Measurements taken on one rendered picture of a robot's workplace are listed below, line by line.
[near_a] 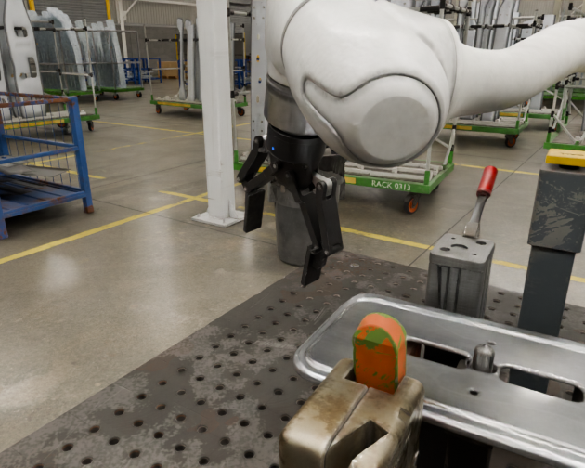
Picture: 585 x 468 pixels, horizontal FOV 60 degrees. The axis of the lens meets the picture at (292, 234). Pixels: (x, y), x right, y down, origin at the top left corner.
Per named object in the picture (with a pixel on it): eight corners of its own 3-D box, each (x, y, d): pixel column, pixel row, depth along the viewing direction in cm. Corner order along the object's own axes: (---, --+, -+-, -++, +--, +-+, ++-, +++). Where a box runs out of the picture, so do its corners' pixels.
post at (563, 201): (493, 426, 85) (537, 169, 69) (500, 400, 91) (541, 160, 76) (542, 442, 81) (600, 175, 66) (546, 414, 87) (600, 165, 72)
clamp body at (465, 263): (393, 477, 75) (413, 253, 62) (415, 431, 84) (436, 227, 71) (460, 505, 70) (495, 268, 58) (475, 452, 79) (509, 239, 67)
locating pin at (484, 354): (468, 381, 50) (473, 345, 49) (472, 370, 52) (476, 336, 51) (488, 387, 49) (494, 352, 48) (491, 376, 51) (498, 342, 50)
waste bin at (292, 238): (251, 261, 328) (247, 149, 303) (296, 237, 370) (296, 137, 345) (317, 279, 302) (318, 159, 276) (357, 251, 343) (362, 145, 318)
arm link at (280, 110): (309, 57, 62) (302, 101, 66) (250, 68, 57) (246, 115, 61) (361, 84, 57) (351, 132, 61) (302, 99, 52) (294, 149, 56)
